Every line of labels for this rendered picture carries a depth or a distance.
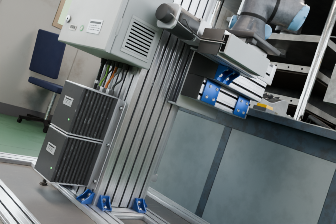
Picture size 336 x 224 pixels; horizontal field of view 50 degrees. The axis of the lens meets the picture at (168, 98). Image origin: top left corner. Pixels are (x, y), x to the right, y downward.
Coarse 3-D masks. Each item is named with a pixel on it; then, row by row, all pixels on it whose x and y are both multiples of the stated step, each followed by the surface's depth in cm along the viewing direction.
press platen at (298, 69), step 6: (282, 66) 281; (288, 66) 278; (294, 66) 273; (300, 66) 270; (306, 66) 266; (300, 72) 269; (306, 72) 265; (318, 72) 266; (318, 78) 268; (324, 78) 273
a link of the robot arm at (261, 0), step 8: (248, 0) 149; (256, 0) 147; (264, 0) 147; (272, 0) 147; (248, 8) 148; (256, 8) 147; (264, 8) 147; (272, 8) 147; (264, 16) 148; (272, 16) 149
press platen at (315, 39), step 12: (276, 36) 297; (288, 36) 288; (300, 36) 280; (312, 36) 273; (288, 48) 310; (300, 48) 298; (312, 48) 287; (276, 60) 368; (288, 60) 351; (300, 60) 336; (312, 60) 322; (324, 60) 309
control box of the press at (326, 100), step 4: (332, 76) 256; (332, 80) 255; (332, 84) 254; (328, 88) 255; (332, 88) 253; (328, 92) 255; (332, 92) 252; (328, 96) 254; (332, 96) 252; (324, 100) 255; (328, 100) 253; (332, 100) 251; (328, 104) 261; (332, 104) 255
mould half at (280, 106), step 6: (264, 96) 224; (252, 102) 197; (258, 102) 200; (264, 102) 204; (270, 102) 210; (276, 102) 211; (282, 102) 214; (276, 108) 212; (282, 108) 216; (282, 114) 217
